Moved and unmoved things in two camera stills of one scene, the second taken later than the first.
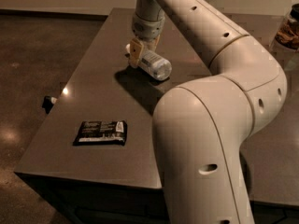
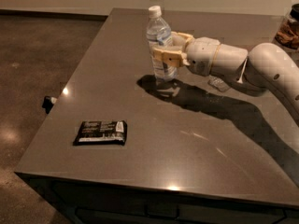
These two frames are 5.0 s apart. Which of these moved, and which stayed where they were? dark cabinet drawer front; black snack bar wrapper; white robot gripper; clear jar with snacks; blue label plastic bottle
Moved: white robot gripper; blue label plastic bottle
Stayed: clear jar with snacks; dark cabinet drawer front; black snack bar wrapper
